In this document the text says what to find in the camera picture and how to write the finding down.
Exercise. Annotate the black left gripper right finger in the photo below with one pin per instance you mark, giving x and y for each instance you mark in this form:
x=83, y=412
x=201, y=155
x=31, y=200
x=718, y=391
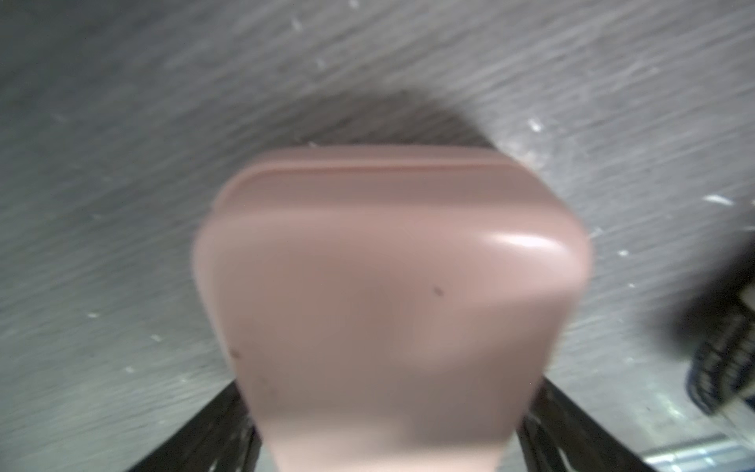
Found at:
x=557, y=435

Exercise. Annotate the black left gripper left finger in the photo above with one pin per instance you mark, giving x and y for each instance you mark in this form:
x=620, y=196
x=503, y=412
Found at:
x=221, y=437

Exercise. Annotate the pink glasses case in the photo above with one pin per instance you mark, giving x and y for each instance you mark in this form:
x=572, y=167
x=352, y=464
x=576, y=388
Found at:
x=389, y=308

